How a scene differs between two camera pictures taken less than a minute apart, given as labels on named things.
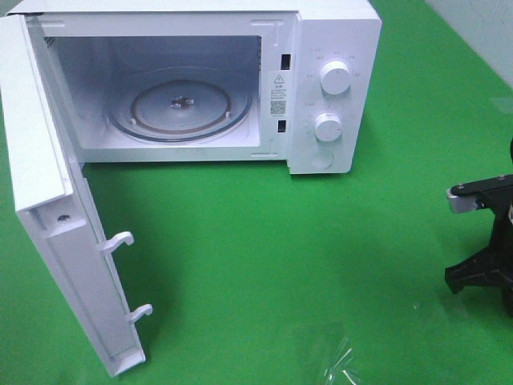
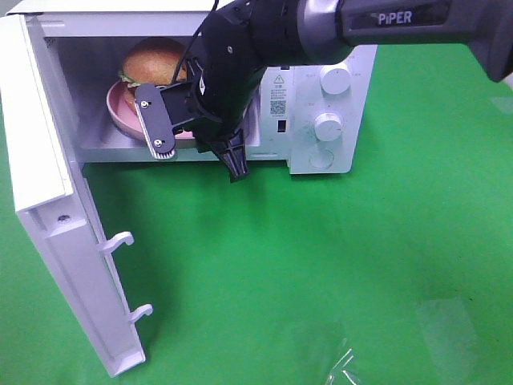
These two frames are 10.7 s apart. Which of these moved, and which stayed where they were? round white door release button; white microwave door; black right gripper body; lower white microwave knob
Moved: black right gripper body
Stayed: lower white microwave knob; white microwave door; round white door release button
